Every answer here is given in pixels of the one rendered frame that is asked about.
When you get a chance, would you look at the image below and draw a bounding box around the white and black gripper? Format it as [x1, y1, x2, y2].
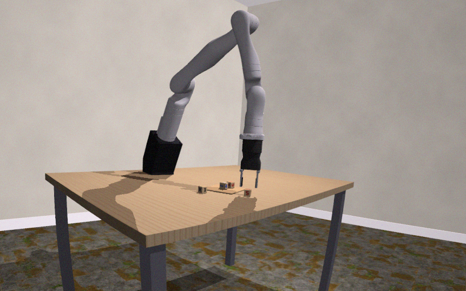
[239, 125, 265, 188]

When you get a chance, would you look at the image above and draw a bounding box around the tan square mat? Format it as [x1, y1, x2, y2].
[207, 184, 245, 195]

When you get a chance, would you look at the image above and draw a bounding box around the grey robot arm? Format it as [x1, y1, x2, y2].
[156, 10, 266, 142]

